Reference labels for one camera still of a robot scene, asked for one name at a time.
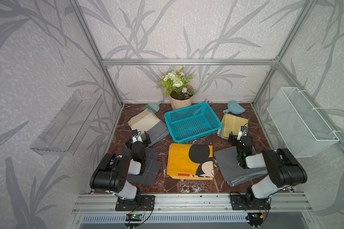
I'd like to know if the artificial flowering plant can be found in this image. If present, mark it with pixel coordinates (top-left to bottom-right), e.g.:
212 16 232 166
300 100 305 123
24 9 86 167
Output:
157 67 195 100

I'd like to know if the teal plastic basket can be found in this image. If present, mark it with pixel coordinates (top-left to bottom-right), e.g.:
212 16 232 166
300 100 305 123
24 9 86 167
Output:
164 103 222 144

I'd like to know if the yellow cartoon mouse pillowcase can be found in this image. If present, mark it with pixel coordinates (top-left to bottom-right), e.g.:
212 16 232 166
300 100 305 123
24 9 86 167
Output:
166 143 215 180

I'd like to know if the dark grey checked pillowcase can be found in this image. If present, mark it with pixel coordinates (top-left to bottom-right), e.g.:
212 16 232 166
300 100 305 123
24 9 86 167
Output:
127 148 162 186

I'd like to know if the aluminium front rail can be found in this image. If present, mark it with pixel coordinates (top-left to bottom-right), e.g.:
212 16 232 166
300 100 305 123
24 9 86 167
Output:
71 192 313 214

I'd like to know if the pale yellow zigzag pillowcase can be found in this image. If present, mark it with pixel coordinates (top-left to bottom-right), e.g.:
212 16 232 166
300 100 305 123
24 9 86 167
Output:
217 114 248 139

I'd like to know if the blue dustpan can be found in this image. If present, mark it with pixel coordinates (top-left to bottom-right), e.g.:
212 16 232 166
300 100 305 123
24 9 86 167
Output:
223 101 246 115

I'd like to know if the green hand brush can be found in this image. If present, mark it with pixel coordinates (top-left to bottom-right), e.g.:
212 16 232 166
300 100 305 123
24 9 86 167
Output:
143 100 164 114

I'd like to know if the white wire wall basket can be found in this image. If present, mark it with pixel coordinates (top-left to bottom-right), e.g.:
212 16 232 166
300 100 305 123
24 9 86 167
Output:
267 87 339 157

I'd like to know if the plain grey pillowcase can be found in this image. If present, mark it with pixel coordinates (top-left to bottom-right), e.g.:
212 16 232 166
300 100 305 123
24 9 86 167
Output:
213 147 268 187

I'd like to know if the peach flower pot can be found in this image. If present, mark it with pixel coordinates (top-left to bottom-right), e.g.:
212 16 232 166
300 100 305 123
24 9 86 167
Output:
169 85 195 110

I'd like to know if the right circuit board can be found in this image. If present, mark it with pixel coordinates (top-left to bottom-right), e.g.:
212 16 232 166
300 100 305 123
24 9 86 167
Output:
247 212 266 221

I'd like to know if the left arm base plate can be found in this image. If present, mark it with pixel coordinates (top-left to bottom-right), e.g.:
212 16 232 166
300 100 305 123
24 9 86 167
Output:
115 195 155 211

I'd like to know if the left green circuit board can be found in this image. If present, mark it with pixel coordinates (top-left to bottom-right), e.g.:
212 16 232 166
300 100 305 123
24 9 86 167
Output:
126 213 143 222

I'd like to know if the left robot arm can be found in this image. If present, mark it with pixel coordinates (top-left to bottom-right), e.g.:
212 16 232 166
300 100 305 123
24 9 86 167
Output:
90 129 151 200

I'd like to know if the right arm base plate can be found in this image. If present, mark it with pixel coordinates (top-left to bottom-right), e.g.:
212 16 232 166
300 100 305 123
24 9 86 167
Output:
229 193 271 211

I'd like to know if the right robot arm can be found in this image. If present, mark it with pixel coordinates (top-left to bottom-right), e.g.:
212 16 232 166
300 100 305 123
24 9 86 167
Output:
228 133 308 201

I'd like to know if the beige and grey pillowcase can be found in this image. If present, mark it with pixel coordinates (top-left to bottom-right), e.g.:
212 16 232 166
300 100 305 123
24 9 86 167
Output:
128 109 169 146

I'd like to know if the clear acrylic wall shelf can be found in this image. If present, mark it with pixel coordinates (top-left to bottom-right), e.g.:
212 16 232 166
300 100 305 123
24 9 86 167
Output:
30 90 104 156

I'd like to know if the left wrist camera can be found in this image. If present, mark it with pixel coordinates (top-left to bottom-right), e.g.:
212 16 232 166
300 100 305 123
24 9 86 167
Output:
131 129 143 143

